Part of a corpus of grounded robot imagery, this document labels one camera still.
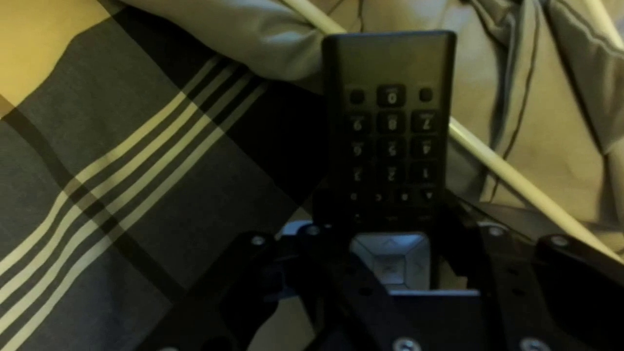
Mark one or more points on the black remote control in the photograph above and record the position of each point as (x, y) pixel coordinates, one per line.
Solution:
(389, 110)

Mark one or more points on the plaid yellow grey bedspread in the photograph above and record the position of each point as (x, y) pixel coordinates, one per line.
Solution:
(131, 157)

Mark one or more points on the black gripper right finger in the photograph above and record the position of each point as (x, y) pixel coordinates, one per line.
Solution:
(554, 293)

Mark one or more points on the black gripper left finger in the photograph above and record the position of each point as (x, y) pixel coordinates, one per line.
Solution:
(242, 290)

